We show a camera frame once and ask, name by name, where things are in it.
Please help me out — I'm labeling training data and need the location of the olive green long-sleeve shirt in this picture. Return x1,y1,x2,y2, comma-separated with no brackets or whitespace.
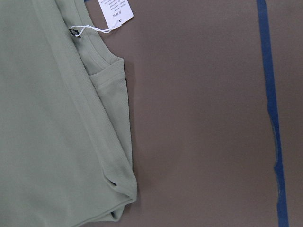
0,0,137,227

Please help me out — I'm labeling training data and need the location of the white clothing price tag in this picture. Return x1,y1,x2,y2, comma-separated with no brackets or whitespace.
69,0,134,38

